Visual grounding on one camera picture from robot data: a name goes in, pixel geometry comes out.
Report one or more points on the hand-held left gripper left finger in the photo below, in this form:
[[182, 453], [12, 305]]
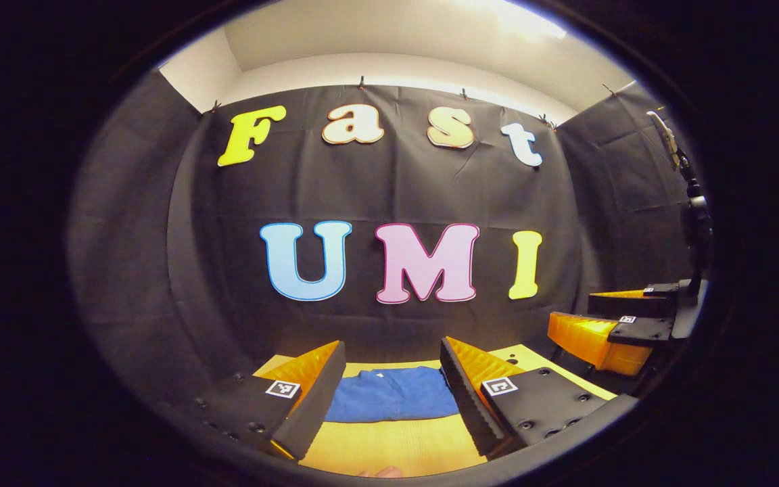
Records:
[[315, 406]]

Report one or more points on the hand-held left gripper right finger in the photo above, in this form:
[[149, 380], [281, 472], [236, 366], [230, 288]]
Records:
[[470, 406]]

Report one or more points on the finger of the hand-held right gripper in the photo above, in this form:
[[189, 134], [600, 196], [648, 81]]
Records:
[[643, 331], [633, 304]]

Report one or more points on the blue ribbed button shirt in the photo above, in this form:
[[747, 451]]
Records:
[[389, 399]]

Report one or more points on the row of small backdrop clips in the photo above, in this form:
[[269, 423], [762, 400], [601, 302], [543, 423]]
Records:
[[361, 82]]

